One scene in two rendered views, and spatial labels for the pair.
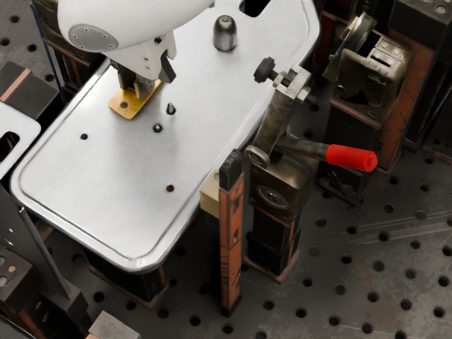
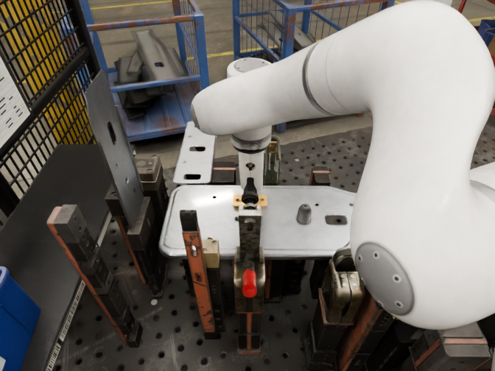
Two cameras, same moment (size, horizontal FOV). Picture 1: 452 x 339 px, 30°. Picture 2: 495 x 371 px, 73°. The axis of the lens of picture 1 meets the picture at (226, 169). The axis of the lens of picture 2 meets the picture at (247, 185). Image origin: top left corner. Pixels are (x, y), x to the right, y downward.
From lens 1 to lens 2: 0.54 m
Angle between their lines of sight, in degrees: 37
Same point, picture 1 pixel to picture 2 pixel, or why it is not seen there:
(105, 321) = (70, 207)
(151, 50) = (242, 169)
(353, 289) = not seen: outside the picture
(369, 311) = not seen: outside the picture
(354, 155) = (247, 280)
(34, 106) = (219, 178)
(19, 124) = (205, 175)
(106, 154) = (211, 208)
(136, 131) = (230, 212)
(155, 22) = (206, 117)
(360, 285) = not seen: outside the picture
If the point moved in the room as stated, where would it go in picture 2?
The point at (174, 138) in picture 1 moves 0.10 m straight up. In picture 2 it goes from (236, 227) to (235, 197)
